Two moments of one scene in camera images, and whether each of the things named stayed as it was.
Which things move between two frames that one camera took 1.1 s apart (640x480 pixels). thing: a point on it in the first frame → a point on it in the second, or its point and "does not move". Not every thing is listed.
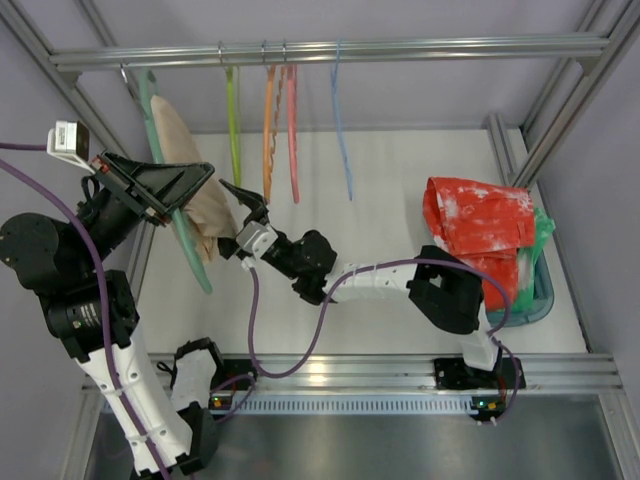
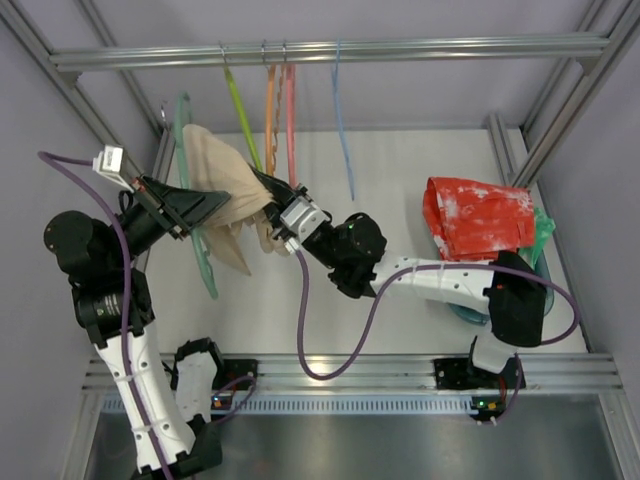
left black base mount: [231, 368] does not move
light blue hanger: [341, 119] does not move
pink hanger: [292, 98] does not move
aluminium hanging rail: [569, 44] does not move
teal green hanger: [146, 81] → [181, 128]
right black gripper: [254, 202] → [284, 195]
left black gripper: [132, 190] → [160, 208]
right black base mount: [456, 374] does not move
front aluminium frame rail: [555, 371] does not move
